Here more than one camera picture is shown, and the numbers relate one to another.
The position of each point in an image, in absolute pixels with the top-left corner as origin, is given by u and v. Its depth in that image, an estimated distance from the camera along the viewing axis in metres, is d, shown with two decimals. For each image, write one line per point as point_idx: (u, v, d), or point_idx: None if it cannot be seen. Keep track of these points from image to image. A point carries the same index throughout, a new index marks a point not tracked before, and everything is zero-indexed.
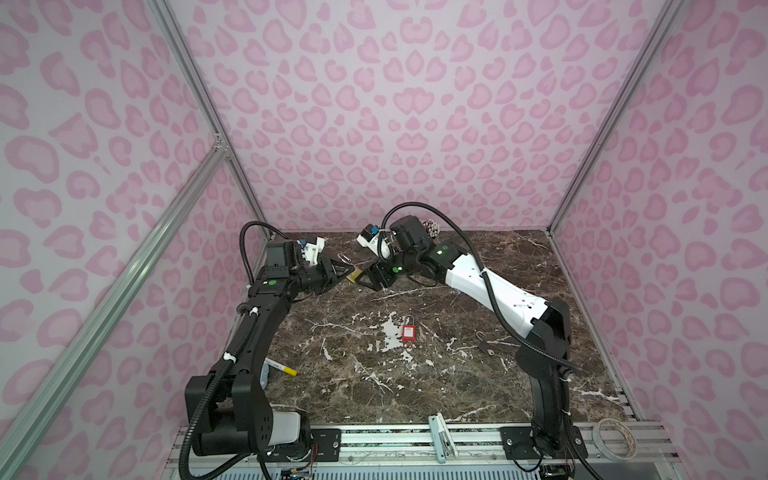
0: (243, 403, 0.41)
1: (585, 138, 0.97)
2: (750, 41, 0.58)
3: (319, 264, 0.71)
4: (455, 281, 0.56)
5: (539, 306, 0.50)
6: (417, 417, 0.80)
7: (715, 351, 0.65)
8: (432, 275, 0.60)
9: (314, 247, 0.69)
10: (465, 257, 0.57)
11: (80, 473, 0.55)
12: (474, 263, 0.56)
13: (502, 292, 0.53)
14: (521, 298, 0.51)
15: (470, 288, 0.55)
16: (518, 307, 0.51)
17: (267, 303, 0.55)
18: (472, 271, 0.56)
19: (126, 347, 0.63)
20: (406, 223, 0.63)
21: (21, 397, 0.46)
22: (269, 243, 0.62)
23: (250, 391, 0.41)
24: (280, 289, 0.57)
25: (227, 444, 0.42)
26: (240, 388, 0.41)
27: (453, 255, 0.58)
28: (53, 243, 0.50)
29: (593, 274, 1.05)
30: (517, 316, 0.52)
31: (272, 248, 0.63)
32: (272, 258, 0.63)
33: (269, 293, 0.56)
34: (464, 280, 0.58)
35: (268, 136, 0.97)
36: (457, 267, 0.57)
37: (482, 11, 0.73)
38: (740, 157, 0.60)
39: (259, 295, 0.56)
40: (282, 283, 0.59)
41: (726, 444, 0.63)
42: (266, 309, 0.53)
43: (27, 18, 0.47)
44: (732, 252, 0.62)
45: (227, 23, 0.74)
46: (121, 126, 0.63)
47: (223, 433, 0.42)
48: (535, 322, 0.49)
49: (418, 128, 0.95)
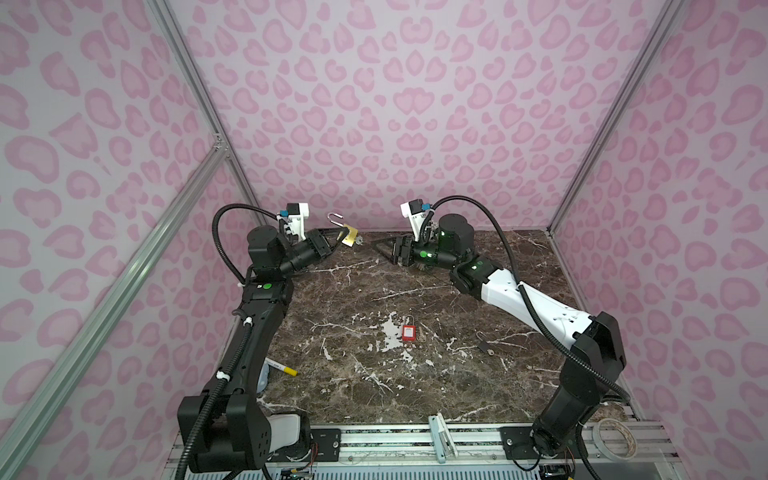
0: (238, 424, 0.39)
1: (585, 138, 0.97)
2: (750, 41, 0.58)
3: (308, 240, 0.64)
4: (490, 296, 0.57)
5: (582, 322, 0.47)
6: (417, 417, 0.80)
7: (715, 351, 0.65)
8: (465, 289, 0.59)
9: (300, 218, 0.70)
10: (501, 272, 0.57)
11: (80, 473, 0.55)
12: (511, 278, 0.55)
13: (542, 306, 0.50)
14: (561, 313, 0.48)
15: (506, 301, 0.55)
16: (558, 321, 0.48)
17: (262, 310, 0.52)
18: (507, 285, 0.55)
19: (126, 347, 0.63)
20: (459, 228, 0.58)
21: (21, 397, 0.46)
22: (250, 248, 0.53)
23: (245, 413, 0.39)
24: (273, 294, 0.55)
25: (223, 461, 0.41)
26: (235, 409, 0.39)
27: (489, 270, 0.57)
28: (53, 243, 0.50)
29: (593, 274, 1.05)
30: (557, 330, 0.49)
31: (255, 252, 0.54)
32: (257, 259, 0.56)
33: (263, 300, 0.54)
34: (500, 293, 0.57)
35: (268, 136, 0.97)
36: (492, 281, 0.56)
37: (482, 11, 0.73)
38: (740, 157, 0.60)
39: (253, 302, 0.53)
40: (276, 287, 0.56)
41: (726, 444, 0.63)
42: (261, 317, 0.51)
43: (27, 18, 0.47)
44: (732, 252, 0.62)
45: (227, 23, 0.74)
46: (121, 126, 0.63)
47: (218, 451, 0.41)
48: (576, 336, 0.46)
49: (418, 128, 0.95)
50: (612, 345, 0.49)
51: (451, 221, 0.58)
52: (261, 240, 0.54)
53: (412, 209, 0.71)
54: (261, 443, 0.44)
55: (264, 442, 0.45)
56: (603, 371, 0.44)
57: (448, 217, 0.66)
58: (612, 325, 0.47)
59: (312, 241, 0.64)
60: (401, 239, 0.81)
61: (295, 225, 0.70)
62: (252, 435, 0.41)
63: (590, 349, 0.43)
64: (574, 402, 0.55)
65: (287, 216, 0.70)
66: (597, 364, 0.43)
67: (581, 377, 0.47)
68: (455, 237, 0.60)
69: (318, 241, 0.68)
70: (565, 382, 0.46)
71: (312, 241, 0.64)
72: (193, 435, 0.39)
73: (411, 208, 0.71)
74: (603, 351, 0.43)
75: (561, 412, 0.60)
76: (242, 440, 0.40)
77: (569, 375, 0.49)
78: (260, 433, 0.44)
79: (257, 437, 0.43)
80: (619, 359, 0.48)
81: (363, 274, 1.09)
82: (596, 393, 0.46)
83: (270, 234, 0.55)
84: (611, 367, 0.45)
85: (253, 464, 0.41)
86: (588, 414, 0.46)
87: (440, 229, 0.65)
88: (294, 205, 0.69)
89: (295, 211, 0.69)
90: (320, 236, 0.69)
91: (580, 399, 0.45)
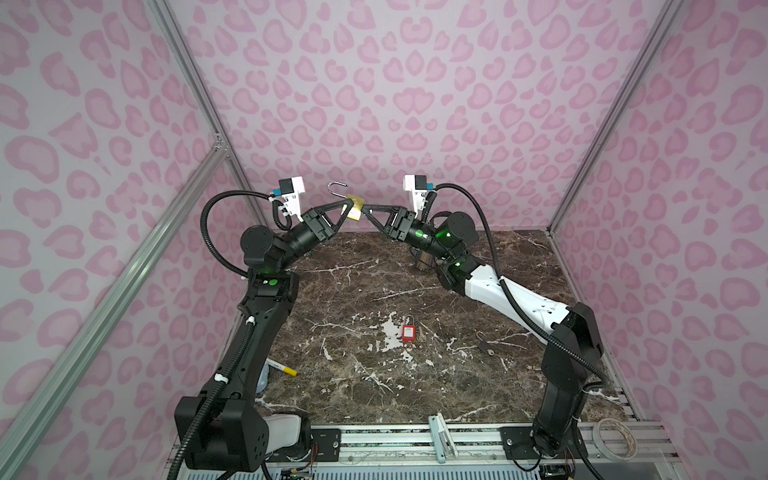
0: (233, 428, 0.39)
1: (585, 138, 0.97)
2: (751, 41, 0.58)
3: (304, 225, 0.56)
4: (473, 292, 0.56)
5: (559, 312, 0.49)
6: (417, 417, 0.80)
7: (715, 351, 0.65)
8: (449, 285, 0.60)
9: (295, 197, 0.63)
10: (483, 266, 0.59)
11: (81, 473, 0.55)
12: (492, 272, 0.57)
13: (522, 297, 0.52)
14: (541, 304, 0.50)
15: (487, 296, 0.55)
16: (538, 313, 0.50)
17: (265, 309, 0.51)
18: (489, 280, 0.56)
19: (126, 346, 0.64)
20: (465, 229, 0.54)
21: (21, 397, 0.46)
22: (246, 259, 0.49)
23: (240, 418, 0.39)
24: (278, 292, 0.53)
25: (219, 462, 0.41)
26: (230, 414, 0.38)
27: (471, 265, 0.59)
28: (53, 243, 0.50)
29: (592, 274, 1.05)
30: (536, 321, 0.51)
31: (251, 262, 0.48)
32: (256, 265, 0.49)
33: (267, 297, 0.53)
34: (481, 289, 0.59)
35: (268, 136, 0.97)
36: (476, 276, 0.58)
37: (482, 11, 0.73)
38: (740, 157, 0.60)
39: (257, 299, 0.52)
40: (281, 283, 0.55)
41: (726, 445, 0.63)
42: (264, 317, 0.50)
43: (27, 18, 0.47)
44: (732, 252, 0.62)
45: (227, 23, 0.74)
46: (121, 126, 0.63)
47: (214, 451, 0.41)
48: (555, 327, 0.48)
49: (418, 128, 0.95)
50: (588, 333, 0.52)
51: (460, 220, 0.54)
52: (256, 250, 0.49)
53: (416, 183, 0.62)
54: (257, 446, 0.43)
55: (261, 444, 0.45)
56: (582, 356, 0.46)
57: (457, 216, 0.54)
58: (588, 314, 0.49)
59: (308, 225, 0.56)
60: (404, 210, 0.57)
61: (292, 204, 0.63)
62: (247, 440, 0.41)
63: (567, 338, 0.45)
64: (562, 395, 0.56)
65: (282, 196, 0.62)
66: (575, 349, 0.45)
67: (567, 369, 0.48)
68: (461, 244, 0.58)
69: (315, 225, 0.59)
70: (546, 372, 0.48)
71: (309, 226, 0.57)
72: (188, 439, 0.40)
73: (416, 182, 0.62)
74: (582, 340, 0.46)
75: (555, 408, 0.60)
76: (237, 445, 0.39)
77: (553, 364, 0.50)
78: (257, 436, 0.43)
79: (253, 442, 0.42)
80: (597, 347, 0.50)
81: (364, 274, 1.09)
82: (575, 379, 0.48)
83: (265, 239, 0.49)
84: (588, 354, 0.49)
85: (248, 467, 0.41)
86: (578, 407, 0.57)
87: (446, 229, 0.58)
88: (287, 182, 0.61)
89: (289, 189, 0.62)
90: (317, 219, 0.58)
91: (565, 390, 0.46)
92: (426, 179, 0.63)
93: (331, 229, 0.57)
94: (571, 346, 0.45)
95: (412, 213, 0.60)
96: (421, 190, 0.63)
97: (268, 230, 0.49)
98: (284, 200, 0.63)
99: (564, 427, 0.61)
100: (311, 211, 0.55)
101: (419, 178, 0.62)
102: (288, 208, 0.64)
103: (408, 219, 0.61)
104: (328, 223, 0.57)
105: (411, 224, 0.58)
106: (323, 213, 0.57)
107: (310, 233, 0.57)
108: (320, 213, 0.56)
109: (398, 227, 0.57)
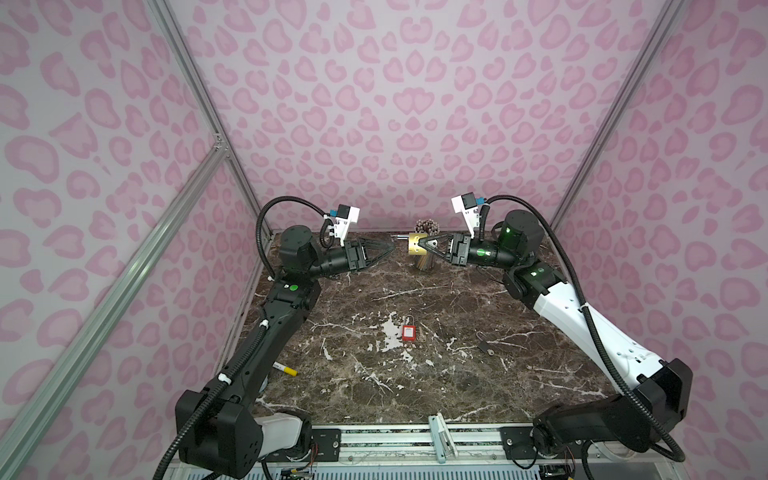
0: (226, 433, 0.38)
1: (585, 138, 0.97)
2: (750, 41, 0.58)
3: (342, 250, 0.60)
4: (545, 308, 0.53)
5: (651, 364, 0.41)
6: (417, 417, 0.80)
7: (715, 352, 0.65)
8: (519, 294, 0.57)
9: (346, 223, 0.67)
10: (563, 285, 0.51)
11: (81, 473, 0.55)
12: (573, 294, 0.50)
13: (606, 337, 0.45)
14: (627, 349, 0.43)
15: (562, 319, 0.51)
16: (623, 358, 0.43)
17: (280, 314, 0.51)
18: (568, 303, 0.49)
19: (125, 347, 0.63)
20: (525, 226, 0.51)
21: (21, 397, 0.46)
22: (282, 250, 0.51)
23: (234, 424, 0.38)
24: (297, 298, 0.53)
25: (208, 461, 0.41)
26: (226, 417, 0.38)
27: (550, 281, 0.52)
28: (53, 243, 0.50)
29: (592, 274, 1.05)
30: (620, 367, 0.44)
31: (285, 254, 0.51)
32: (288, 259, 0.53)
33: (285, 302, 0.53)
34: (558, 309, 0.51)
35: (268, 136, 0.97)
36: (552, 294, 0.51)
37: (482, 11, 0.73)
38: (740, 157, 0.60)
39: (275, 302, 0.53)
40: (301, 291, 0.55)
41: (726, 444, 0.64)
42: (277, 322, 0.50)
43: (27, 18, 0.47)
44: (731, 252, 0.62)
45: (228, 23, 0.74)
46: (121, 126, 0.63)
47: (205, 452, 0.41)
48: (642, 379, 0.41)
49: (418, 128, 0.95)
50: (678, 395, 0.44)
51: (519, 217, 0.51)
52: (293, 243, 0.52)
53: (465, 203, 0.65)
54: (248, 453, 0.43)
55: (252, 452, 0.44)
56: (658, 417, 0.39)
57: (517, 214, 0.52)
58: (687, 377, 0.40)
59: (346, 251, 0.60)
60: (459, 235, 0.58)
61: (340, 228, 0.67)
62: (238, 446, 0.40)
63: (654, 395, 0.39)
64: (595, 420, 0.53)
65: (335, 217, 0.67)
66: (659, 413, 0.38)
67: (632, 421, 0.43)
68: (522, 238, 0.54)
69: (351, 254, 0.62)
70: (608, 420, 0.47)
71: (346, 252, 0.60)
72: (182, 433, 0.40)
73: (465, 202, 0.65)
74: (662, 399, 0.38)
75: (576, 424, 0.58)
76: (228, 448, 0.39)
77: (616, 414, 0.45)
78: (249, 442, 0.43)
79: (244, 447, 0.42)
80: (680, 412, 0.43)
81: (363, 274, 1.09)
82: (645, 441, 0.42)
83: (303, 237, 0.53)
84: (669, 421, 0.40)
85: (236, 473, 0.41)
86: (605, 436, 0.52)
87: (506, 224, 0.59)
88: (343, 208, 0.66)
89: (343, 215, 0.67)
90: (354, 248, 0.62)
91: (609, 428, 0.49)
92: (474, 197, 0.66)
93: (364, 262, 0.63)
94: (654, 410, 0.39)
95: (466, 236, 0.60)
96: (472, 208, 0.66)
97: (308, 230, 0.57)
98: (335, 223, 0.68)
99: (575, 439, 0.60)
100: (351, 242, 0.61)
101: (466, 198, 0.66)
102: (335, 230, 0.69)
103: (464, 244, 0.60)
104: (363, 254, 0.57)
105: (469, 246, 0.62)
106: (360, 246, 0.57)
107: (344, 258, 0.60)
108: (357, 244, 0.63)
109: (457, 252, 0.58)
